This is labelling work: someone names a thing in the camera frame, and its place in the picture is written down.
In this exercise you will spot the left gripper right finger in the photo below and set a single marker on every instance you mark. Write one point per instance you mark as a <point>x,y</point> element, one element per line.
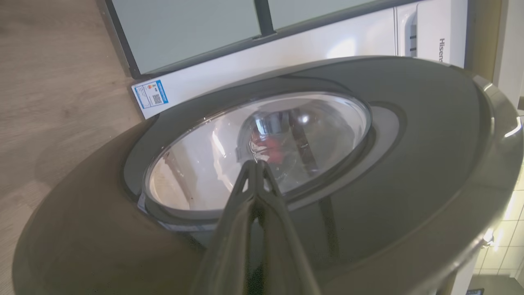
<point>282,254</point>

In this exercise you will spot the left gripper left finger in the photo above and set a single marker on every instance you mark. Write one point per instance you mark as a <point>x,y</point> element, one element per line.
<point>227,246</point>

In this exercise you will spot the red garment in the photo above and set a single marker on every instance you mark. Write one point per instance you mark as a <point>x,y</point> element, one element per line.
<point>276,149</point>

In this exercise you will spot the dark round washing machine door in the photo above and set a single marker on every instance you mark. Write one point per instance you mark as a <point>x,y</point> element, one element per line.
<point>409,184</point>

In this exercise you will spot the steel washing drum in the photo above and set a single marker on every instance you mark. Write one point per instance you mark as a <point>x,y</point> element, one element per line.
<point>266,123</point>

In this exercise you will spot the white washing machine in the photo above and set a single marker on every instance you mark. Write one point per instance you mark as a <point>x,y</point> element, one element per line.
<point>327,45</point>

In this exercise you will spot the blue energy label sticker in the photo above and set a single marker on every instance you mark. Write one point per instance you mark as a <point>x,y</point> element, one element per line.
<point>150,94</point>

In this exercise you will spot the white detergent drawer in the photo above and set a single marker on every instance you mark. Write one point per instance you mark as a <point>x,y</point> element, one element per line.
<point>442,24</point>

